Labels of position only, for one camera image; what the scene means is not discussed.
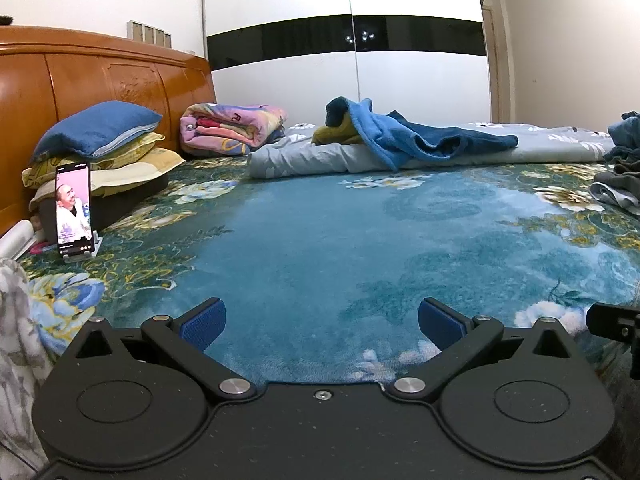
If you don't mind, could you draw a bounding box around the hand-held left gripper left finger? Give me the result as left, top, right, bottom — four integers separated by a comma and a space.
75, 297, 256, 403

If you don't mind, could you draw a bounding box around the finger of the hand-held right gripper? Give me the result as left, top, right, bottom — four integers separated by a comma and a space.
586, 302, 640, 357

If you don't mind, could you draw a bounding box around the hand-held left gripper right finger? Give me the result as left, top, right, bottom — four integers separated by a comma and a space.
392, 297, 572, 402

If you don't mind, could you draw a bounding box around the blue fleece garment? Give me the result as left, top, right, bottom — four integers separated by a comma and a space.
325, 96, 519, 172

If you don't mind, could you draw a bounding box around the grey white striped garment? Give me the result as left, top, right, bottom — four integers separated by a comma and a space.
589, 182, 640, 212

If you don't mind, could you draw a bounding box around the white phone stand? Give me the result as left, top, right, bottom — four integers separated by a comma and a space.
62, 230, 103, 265

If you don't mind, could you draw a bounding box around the dark cushion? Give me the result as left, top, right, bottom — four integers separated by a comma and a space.
87, 175, 168, 233

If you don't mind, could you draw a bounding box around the teal floral bedspread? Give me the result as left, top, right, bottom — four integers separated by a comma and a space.
15, 157, 640, 386

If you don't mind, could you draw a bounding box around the dark grey garment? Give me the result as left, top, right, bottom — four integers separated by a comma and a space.
594, 157, 640, 196

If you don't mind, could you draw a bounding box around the grey floral quilt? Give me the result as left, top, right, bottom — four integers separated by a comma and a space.
248, 122, 621, 179

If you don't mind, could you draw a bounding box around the cream pillow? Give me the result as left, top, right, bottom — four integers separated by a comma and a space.
30, 149, 186, 211

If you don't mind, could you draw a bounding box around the black smartphone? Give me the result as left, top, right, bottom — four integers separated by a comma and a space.
54, 162, 93, 257

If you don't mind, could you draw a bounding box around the grey white patterned cloth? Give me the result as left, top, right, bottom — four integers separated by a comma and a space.
0, 259, 56, 480

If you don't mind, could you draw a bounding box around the blue denim garment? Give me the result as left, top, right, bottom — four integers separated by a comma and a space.
607, 111, 640, 161

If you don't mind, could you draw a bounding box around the yellow floral pillow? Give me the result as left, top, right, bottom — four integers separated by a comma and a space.
22, 132, 166, 188

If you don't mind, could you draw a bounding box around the pink floral folded blanket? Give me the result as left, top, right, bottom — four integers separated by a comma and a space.
180, 103, 288, 157

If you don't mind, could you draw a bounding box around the white paper roll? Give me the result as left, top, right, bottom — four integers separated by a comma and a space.
0, 220, 36, 261

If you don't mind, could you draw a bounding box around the olive yellow cloth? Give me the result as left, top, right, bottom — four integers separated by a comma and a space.
311, 119, 366, 147

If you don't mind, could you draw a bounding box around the blue pillow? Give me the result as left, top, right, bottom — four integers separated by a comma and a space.
32, 101, 163, 163

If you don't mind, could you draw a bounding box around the white wardrobe with black stripe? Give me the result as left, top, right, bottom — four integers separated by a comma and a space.
202, 0, 493, 126

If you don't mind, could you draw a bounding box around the carved wooden headboard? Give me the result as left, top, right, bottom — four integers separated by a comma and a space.
0, 25, 217, 238

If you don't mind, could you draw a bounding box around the row of grey boxes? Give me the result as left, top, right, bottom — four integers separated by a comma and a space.
126, 20, 174, 47

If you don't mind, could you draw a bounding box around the wooden door frame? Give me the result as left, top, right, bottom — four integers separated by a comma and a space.
481, 4, 502, 124

